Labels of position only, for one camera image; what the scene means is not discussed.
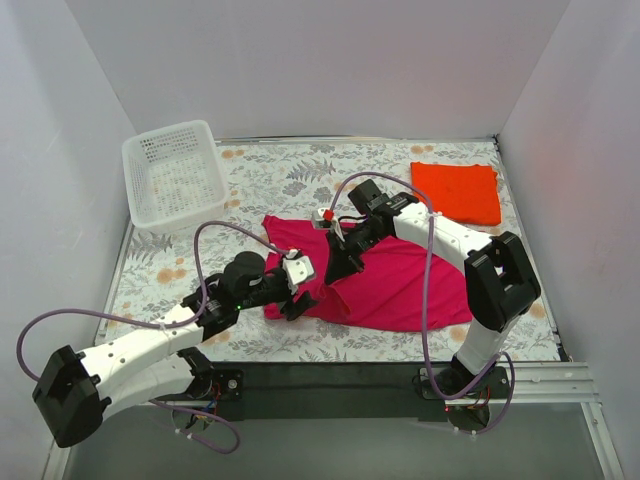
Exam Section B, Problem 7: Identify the magenta t shirt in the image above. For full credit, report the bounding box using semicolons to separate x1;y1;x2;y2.
262;215;472;332

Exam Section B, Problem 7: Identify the white plastic basket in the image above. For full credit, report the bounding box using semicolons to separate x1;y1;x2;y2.
121;120;230;234

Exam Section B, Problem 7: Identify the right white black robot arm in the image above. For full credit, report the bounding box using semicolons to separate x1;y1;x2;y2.
312;172;541;400

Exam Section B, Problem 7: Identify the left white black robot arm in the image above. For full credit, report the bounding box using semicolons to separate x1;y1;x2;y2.
32;251;316;448

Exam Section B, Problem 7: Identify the folded orange t shirt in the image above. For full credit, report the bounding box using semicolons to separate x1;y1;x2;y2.
410;162;502;226

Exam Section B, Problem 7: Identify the floral table mat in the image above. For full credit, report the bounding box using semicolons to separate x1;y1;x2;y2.
98;139;561;363

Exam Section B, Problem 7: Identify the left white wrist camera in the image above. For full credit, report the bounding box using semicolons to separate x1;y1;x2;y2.
281;249;316;294

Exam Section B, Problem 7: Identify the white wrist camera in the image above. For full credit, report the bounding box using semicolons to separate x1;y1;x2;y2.
281;249;316;294
311;208;344;241

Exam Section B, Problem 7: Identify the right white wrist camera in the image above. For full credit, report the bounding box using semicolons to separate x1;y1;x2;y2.
311;208;344;241

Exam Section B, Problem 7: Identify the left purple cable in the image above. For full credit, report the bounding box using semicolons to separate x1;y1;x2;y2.
15;220;301;455

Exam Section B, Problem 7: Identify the purple cable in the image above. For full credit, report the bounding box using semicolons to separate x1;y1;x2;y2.
15;220;301;455
329;172;515;435

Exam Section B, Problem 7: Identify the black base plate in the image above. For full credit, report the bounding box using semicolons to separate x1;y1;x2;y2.
184;363;511;421

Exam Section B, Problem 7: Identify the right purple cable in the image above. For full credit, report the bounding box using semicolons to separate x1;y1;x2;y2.
329;172;515;435

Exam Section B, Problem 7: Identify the aluminium frame rail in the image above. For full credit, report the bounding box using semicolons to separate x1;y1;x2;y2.
44;362;604;479

